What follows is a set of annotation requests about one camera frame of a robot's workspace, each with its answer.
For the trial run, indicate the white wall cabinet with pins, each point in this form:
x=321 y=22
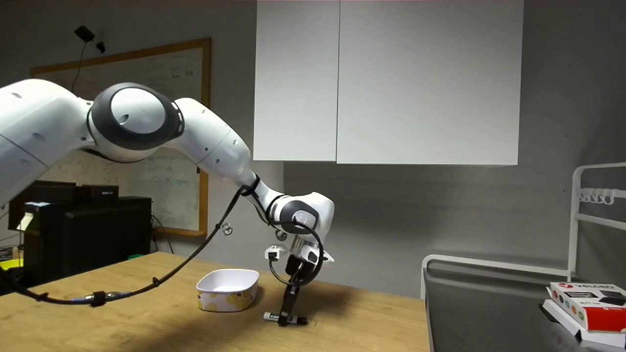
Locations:
x=391 y=79

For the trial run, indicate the flat white box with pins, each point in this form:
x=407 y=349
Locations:
x=567 y=323

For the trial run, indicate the black equipment box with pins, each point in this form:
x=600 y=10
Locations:
x=84 y=235

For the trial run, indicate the round metal wall knob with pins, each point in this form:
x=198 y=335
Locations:
x=227 y=229

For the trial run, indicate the wooden framed whiteboard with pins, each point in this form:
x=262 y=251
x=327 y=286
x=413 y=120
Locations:
x=182 y=71

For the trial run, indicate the black wall mounted camera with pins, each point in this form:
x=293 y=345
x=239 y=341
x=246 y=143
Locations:
x=86 y=34

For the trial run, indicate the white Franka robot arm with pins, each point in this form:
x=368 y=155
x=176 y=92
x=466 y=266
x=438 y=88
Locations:
x=129 y=124

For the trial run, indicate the white oval bowl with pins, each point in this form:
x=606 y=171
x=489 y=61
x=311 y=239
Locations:
x=227 y=290

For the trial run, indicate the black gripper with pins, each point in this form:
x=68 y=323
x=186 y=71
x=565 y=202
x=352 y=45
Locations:
x=297 y=268

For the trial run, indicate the red white box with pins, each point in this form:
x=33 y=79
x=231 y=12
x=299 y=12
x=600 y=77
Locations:
x=599 y=313

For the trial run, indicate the white metal rack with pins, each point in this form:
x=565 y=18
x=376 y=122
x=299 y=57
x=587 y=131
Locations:
x=495 y=306

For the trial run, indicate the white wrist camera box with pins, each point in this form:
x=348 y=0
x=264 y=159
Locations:
x=274 y=253

